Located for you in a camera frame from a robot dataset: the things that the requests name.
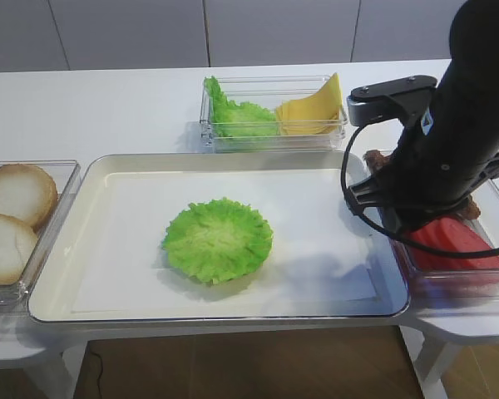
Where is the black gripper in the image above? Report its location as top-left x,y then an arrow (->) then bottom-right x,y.
348,124 -> 499,239

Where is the red tomato slice front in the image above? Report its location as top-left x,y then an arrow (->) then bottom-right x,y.
407,217 -> 499,271

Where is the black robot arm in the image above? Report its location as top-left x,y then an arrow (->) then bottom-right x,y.
344,1 -> 499,232

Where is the yellow cheese slices stack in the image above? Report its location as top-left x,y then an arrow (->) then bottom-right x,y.
275,73 -> 343,135

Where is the clear lettuce and cheese bin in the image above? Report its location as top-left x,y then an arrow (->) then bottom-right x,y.
200,75 -> 348,153

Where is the green lettuce pile in bin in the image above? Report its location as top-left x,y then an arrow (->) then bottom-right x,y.
204,76 -> 279,137

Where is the green lettuce leaf on tray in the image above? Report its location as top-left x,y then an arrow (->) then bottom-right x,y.
161,197 -> 274,284

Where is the brown meat patty rightmost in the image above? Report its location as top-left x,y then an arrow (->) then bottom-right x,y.
457,195 -> 481,220

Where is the brown meat patty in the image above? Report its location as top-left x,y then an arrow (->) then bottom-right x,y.
363,150 -> 390,173
457,195 -> 481,220

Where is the brown meat patty leftmost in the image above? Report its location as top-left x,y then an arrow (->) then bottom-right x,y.
363,150 -> 390,173

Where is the clear patty and tomato bin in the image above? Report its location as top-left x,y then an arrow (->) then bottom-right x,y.
362,148 -> 499,301

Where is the white paper tray liner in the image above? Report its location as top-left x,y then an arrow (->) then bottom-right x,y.
72,170 -> 389,318

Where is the white table leg right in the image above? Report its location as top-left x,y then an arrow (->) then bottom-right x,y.
399,326 -> 462,399

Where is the white table leg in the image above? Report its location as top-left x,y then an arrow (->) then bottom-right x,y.
399,326 -> 462,399
56,341 -> 87,399

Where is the white serving tray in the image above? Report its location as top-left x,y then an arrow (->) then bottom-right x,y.
28,151 -> 409,325

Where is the white table leg left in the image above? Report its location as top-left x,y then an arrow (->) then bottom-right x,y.
56,341 -> 87,399

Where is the clear bun bin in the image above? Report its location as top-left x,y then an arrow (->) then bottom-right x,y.
0,160 -> 80,307

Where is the white bun half rear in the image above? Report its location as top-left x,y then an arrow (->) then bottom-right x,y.
0,164 -> 58,231

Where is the white bun half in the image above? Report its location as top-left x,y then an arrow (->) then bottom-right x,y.
0,164 -> 58,231
0,214 -> 38,285

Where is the white bun half front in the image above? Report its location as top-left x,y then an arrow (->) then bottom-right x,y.
0,214 -> 38,285

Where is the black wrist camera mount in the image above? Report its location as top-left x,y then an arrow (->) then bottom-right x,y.
347,75 -> 437,127

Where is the black cable loop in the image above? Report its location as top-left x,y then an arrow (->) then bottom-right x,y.
340,122 -> 499,261

